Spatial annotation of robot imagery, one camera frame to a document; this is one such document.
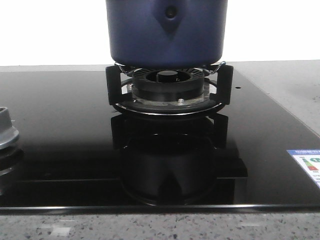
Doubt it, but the energy rating label sticker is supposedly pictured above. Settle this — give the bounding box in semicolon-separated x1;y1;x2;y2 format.
287;149;320;188

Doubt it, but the black glass gas stove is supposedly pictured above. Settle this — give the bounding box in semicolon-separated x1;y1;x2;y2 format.
0;70;320;215

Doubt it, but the silver stove control knob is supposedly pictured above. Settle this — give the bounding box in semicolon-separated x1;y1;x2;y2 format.
0;107;19;150

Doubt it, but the black round gas burner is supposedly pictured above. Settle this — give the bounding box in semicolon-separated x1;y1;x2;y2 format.
131;68;210;106

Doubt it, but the dark blue saucepan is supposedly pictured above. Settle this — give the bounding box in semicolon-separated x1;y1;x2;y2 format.
105;0;228;69

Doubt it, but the black pot support grate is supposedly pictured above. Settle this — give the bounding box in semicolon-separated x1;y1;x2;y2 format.
105;62;234;117

